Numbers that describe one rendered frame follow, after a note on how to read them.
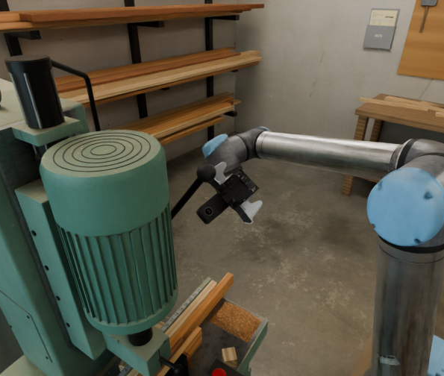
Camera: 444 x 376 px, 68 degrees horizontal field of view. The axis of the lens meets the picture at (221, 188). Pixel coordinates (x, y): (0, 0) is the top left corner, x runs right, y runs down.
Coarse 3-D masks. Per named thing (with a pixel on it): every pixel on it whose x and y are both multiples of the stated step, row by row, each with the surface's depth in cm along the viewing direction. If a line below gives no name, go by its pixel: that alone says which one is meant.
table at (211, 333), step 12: (228, 300) 100; (204, 324) 92; (264, 324) 92; (204, 336) 89; (216, 336) 89; (228, 336) 89; (252, 336) 89; (264, 336) 95; (204, 348) 86; (216, 348) 86; (240, 348) 86; (252, 348) 87; (192, 360) 83; (204, 360) 83; (240, 360) 83; (192, 372) 81; (204, 372) 81; (240, 372) 84
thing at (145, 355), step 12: (108, 336) 71; (120, 336) 70; (156, 336) 70; (168, 336) 70; (108, 348) 75; (120, 348) 70; (132, 348) 68; (144, 348) 68; (156, 348) 68; (168, 348) 72; (132, 360) 69; (144, 360) 66; (156, 360) 69; (144, 372) 69; (156, 372) 70
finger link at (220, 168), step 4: (220, 164) 74; (224, 164) 75; (216, 168) 74; (220, 168) 75; (224, 168) 76; (216, 172) 75; (220, 172) 76; (216, 176) 76; (220, 176) 76; (224, 176) 77; (216, 180) 78; (220, 180) 77; (224, 180) 78; (212, 184) 75; (216, 184) 76; (220, 184) 77; (216, 188) 76
